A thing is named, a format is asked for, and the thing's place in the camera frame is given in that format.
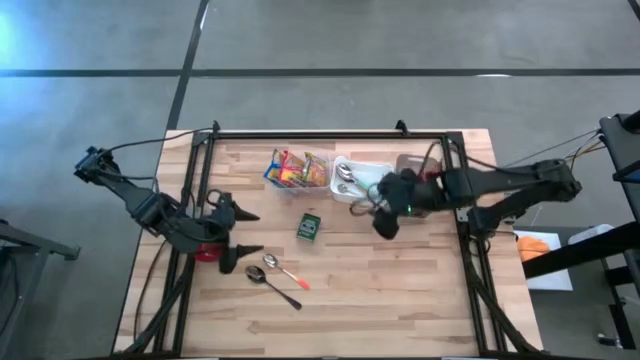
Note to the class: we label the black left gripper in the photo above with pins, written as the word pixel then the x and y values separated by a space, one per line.
pixel 220 222

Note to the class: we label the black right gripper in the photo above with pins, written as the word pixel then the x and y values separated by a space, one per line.
pixel 422 195

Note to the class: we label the red and black bowl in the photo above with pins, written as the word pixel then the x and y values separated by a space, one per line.
pixel 207 252

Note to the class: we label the black spoon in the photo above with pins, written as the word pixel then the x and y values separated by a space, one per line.
pixel 255 274

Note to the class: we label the green pepper tin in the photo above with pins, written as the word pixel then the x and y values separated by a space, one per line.
pixel 309 227

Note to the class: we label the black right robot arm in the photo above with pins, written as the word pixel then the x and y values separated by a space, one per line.
pixel 525 180

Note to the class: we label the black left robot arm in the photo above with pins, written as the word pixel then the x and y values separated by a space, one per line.
pixel 145 207

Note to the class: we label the white plastic bin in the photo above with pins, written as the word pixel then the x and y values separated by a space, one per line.
pixel 372 170

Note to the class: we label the grey plastic bin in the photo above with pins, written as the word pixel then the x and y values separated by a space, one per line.
pixel 407 162

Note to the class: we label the clear plastic bin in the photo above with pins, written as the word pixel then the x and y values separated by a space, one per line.
pixel 300 191

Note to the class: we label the orange object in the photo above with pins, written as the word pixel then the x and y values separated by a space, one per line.
pixel 532 247

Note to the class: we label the white sheet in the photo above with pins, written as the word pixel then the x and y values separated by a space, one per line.
pixel 550 277

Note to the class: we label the white container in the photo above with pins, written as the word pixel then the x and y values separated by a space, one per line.
pixel 590 234

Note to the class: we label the grey metal stand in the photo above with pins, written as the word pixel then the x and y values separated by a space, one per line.
pixel 30 240

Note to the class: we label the black neighbouring rig table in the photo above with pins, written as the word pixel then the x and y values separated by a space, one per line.
pixel 620 150

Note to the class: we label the black aluminium rig frame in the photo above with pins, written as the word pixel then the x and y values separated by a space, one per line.
pixel 325 135

